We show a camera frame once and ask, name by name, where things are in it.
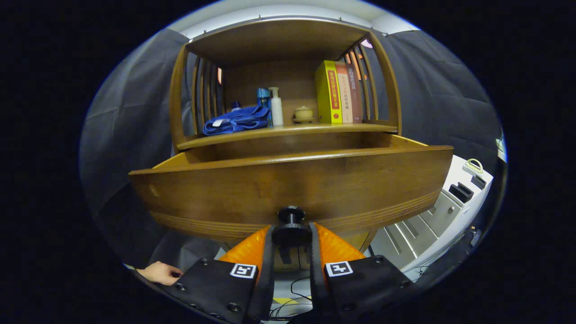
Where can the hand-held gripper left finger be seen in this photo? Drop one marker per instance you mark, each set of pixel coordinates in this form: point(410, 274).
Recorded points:
point(268, 270)

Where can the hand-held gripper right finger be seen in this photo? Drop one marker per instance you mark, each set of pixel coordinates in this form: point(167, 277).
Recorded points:
point(316, 283)

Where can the wooden drawer with black knob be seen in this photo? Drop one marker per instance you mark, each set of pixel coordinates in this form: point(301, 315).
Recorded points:
point(292, 184)

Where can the wooden countertop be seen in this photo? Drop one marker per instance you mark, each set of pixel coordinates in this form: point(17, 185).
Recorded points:
point(292, 129)

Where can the wooden cabinet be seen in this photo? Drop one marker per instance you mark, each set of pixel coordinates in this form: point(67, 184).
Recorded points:
point(279, 40)

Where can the yellow black floor tape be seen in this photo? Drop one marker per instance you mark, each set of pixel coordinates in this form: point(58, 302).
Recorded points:
point(282, 300)

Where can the blue folded towel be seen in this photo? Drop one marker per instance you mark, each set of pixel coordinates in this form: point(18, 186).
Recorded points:
point(234, 121)

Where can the beige saucer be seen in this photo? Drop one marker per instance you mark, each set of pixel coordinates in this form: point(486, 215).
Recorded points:
point(303, 121)

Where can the white pump bottle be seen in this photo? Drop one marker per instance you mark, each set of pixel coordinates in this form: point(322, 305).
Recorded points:
point(276, 112)

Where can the beige lidded tea cup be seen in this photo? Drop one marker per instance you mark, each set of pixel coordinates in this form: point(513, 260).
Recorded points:
point(303, 113)

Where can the small white bottle blue cap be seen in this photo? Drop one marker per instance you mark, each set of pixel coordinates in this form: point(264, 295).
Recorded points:
point(236, 106)

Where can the large black block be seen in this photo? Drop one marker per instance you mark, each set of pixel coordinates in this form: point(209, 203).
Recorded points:
point(461, 193)

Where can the blue glass bottle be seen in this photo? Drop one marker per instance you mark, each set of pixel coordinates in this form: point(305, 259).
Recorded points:
point(263, 96)

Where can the orange and white book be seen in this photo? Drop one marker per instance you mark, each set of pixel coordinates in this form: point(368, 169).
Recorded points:
point(346, 99)

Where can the thick yellow book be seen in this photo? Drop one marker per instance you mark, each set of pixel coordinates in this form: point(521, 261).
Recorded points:
point(324, 90)

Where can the brown book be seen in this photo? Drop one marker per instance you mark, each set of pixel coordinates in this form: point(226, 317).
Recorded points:
point(357, 99)

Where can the small black block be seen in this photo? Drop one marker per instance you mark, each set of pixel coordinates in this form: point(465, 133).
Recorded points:
point(478, 182)

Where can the pale green looped object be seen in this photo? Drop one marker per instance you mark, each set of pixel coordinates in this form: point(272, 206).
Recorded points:
point(472, 168)

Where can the white plastic object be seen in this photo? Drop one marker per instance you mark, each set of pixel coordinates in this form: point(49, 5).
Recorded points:
point(501, 146)

